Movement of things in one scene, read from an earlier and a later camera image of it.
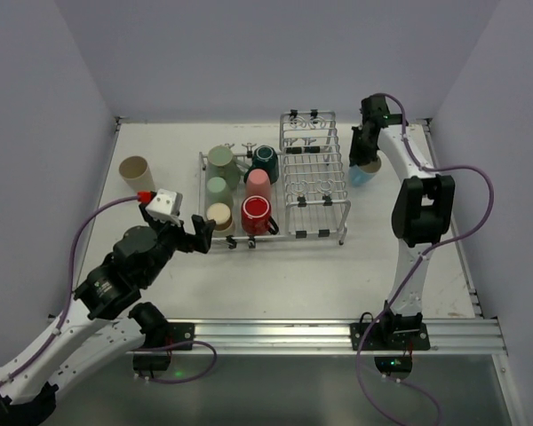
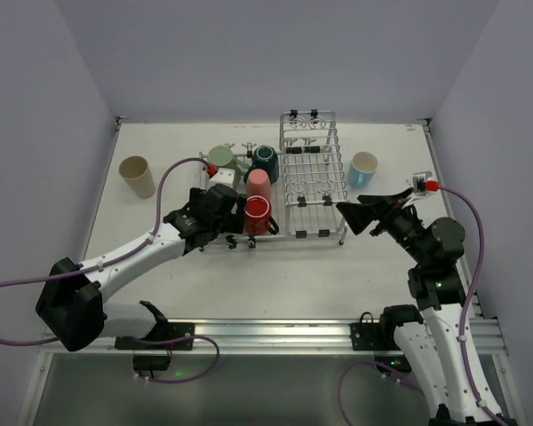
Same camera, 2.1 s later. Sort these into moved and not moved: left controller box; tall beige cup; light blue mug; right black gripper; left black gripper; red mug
Moved: left black gripper; right black gripper
Not moved: red mug; left controller box; light blue mug; tall beige cup
